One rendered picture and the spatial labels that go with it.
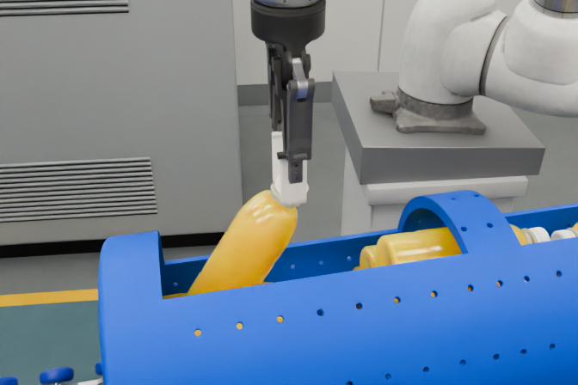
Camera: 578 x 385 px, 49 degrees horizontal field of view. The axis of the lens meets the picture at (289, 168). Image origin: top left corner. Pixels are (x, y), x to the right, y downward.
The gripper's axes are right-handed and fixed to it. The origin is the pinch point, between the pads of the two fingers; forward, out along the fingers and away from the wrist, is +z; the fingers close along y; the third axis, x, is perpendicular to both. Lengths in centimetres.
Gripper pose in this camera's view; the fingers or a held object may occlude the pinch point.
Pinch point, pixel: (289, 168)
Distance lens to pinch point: 73.2
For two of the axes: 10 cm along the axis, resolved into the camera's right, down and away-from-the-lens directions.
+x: 9.8, -1.2, 1.8
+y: 2.1, 5.3, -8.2
